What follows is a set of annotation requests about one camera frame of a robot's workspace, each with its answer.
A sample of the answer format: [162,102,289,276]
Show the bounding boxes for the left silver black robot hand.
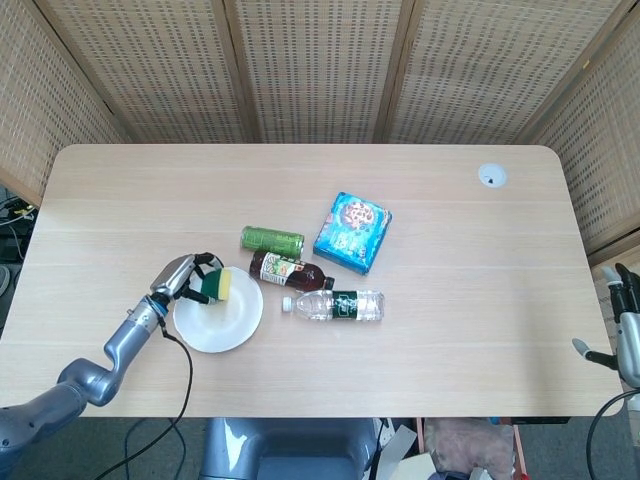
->
[150,252,225,305]

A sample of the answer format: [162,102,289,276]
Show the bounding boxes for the pink cloth bundle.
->
[424,417,516,474]

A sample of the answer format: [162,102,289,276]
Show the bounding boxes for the white round plate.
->
[172,265,265,354]

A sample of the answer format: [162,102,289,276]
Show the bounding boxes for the blue cookie box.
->
[312,191,394,276]

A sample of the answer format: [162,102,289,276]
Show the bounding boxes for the clear water bottle green label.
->
[280,289,387,324]

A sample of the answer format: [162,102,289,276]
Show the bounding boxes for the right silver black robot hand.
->
[571,262,640,389]

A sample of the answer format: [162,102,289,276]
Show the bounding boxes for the green yellow sponge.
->
[199,267,238,304]

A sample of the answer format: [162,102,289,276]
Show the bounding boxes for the white table cable grommet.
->
[477,162,508,189]

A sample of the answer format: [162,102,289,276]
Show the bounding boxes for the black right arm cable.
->
[586,390,640,480]

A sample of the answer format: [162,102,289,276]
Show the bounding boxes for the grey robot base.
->
[198,417,377,480]

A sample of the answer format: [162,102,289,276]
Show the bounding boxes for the woven bamboo folding screen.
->
[0,0,640,261]

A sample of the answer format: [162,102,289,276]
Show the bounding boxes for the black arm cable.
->
[586,390,640,480]
[97,319,194,480]

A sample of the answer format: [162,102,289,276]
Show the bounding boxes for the green drink can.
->
[240,225,306,256]

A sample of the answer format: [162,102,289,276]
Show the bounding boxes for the dark tea bottle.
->
[248,250,336,293]

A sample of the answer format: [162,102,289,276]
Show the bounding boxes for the equipment and cables pile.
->
[0,184,39,296]

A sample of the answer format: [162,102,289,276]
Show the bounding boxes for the white cardboard piece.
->
[372,424,441,480]

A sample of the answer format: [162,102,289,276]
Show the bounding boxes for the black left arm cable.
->
[97,319,194,480]

